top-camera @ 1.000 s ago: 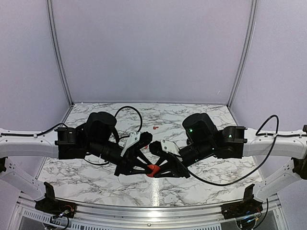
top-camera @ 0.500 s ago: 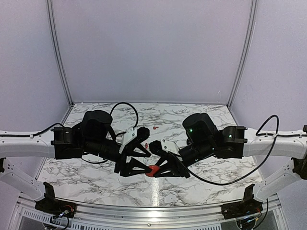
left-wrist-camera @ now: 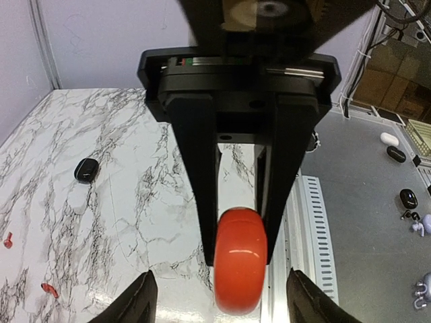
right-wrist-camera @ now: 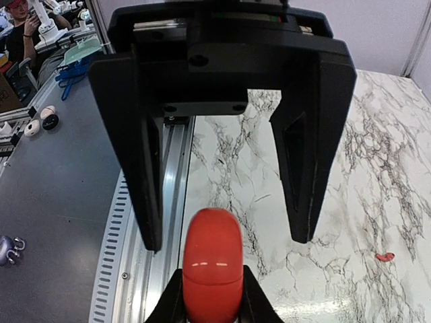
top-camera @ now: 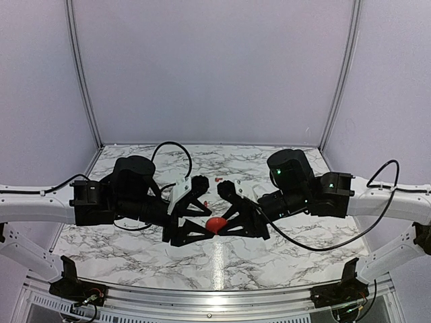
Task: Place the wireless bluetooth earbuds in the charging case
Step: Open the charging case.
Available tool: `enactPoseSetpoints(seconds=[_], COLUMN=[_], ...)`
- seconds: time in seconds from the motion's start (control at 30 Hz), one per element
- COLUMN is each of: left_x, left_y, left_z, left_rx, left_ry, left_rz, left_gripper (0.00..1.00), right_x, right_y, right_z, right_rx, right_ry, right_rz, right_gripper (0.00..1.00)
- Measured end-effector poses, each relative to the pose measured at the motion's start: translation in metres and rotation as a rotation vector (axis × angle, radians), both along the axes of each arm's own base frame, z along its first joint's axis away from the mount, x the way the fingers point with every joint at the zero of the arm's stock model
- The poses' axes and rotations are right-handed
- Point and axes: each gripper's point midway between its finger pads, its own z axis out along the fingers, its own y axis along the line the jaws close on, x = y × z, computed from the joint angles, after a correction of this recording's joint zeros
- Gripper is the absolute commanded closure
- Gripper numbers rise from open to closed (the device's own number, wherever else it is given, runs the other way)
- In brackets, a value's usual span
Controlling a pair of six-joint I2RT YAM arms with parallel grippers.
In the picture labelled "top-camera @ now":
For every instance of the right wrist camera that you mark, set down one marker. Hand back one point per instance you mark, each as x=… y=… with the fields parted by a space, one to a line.
x=235 y=191

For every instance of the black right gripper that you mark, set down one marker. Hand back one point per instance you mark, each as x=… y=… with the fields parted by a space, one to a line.
x=251 y=220

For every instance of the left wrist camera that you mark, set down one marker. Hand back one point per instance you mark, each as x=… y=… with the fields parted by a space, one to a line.
x=194 y=187

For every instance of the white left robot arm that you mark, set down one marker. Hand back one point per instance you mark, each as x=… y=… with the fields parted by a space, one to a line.
x=129 y=191

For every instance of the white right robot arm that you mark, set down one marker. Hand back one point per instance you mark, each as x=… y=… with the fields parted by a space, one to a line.
x=333 y=194

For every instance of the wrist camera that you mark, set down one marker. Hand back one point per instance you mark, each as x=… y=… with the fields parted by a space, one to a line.
x=194 y=187
x=235 y=191

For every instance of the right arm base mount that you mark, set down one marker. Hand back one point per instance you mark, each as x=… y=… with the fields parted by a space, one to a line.
x=348 y=289

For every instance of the front aluminium rail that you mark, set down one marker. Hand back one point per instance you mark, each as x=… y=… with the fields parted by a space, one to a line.
x=140 y=304

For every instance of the aluminium frame post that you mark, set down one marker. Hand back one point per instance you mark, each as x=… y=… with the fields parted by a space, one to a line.
x=80 y=72
x=346 y=64

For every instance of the red round charging case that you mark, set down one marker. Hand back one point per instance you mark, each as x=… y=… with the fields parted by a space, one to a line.
x=215 y=224

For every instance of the right aluminium frame post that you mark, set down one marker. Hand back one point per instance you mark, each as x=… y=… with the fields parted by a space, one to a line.
x=346 y=64

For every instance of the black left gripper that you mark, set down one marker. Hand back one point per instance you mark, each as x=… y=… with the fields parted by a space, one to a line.
x=180 y=236

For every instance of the left aluminium frame post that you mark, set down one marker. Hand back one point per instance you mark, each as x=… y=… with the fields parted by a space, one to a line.
x=80 y=72

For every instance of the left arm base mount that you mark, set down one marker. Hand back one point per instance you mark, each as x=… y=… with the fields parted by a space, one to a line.
x=70 y=287

